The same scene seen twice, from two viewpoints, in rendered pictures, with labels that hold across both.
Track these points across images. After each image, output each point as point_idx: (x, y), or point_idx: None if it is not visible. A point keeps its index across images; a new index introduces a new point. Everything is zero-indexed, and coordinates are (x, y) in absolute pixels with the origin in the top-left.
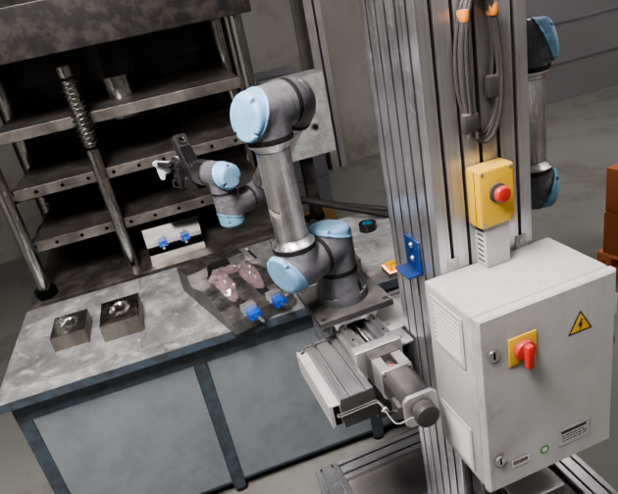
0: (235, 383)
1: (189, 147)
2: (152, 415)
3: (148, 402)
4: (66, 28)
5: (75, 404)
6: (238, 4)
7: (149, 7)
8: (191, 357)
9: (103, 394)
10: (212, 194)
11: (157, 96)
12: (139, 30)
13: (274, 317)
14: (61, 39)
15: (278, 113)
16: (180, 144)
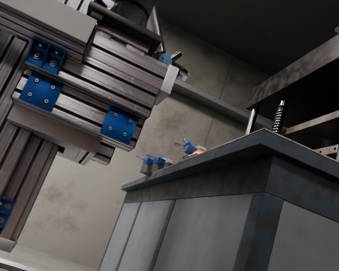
0: (136, 226)
1: (174, 55)
2: (125, 226)
3: (128, 216)
4: (284, 79)
5: (127, 201)
6: None
7: (316, 59)
8: (142, 194)
9: (130, 201)
10: None
11: (313, 119)
12: (306, 72)
13: (153, 172)
14: (281, 84)
15: None
16: (174, 54)
